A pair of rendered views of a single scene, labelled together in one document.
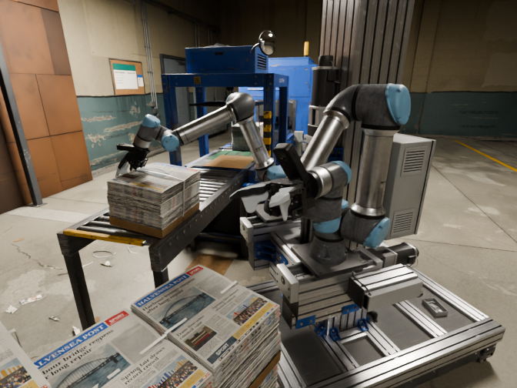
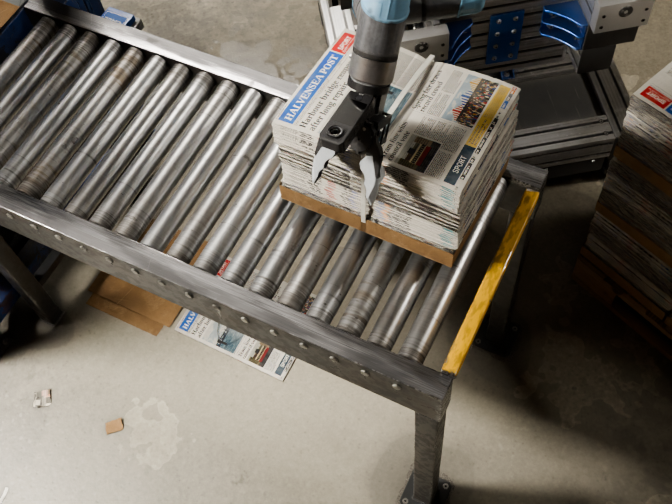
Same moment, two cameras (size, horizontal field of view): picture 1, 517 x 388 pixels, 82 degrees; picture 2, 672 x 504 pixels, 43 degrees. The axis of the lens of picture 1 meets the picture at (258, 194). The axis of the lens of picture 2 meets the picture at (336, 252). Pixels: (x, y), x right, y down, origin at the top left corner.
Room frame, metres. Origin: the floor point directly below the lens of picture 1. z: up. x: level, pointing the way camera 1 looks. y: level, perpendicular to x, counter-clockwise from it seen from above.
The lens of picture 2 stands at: (1.24, 1.50, 2.26)
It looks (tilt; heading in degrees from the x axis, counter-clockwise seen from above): 60 degrees down; 289
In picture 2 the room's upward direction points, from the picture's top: 9 degrees counter-clockwise
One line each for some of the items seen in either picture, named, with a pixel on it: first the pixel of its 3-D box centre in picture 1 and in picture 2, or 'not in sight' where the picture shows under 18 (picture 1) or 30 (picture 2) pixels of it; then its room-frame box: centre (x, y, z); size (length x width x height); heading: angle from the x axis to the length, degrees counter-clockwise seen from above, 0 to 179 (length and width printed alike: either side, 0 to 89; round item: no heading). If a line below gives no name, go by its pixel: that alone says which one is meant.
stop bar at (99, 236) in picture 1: (103, 237); (493, 278); (1.21, 0.71, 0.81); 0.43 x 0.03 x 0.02; 75
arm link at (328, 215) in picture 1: (321, 209); not in sight; (0.78, -0.18, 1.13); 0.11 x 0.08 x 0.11; 46
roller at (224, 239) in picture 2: not in sight; (256, 189); (1.72, 0.56, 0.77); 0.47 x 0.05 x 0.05; 75
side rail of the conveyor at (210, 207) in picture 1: (215, 205); (265, 97); (1.78, 0.28, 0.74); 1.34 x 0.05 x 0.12; 165
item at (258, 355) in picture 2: not in sight; (251, 315); (1.88, 0.51, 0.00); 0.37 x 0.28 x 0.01; 165
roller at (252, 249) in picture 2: not in sight; (283, 199); (1.66, 0.57, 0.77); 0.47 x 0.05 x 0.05; 75
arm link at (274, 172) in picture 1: (277, 180); not in sight; (1.52, -0.10, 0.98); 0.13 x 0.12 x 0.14; 18
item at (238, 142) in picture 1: (248, 135); not in sight; (3.38, 0.11, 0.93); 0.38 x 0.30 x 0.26; 165
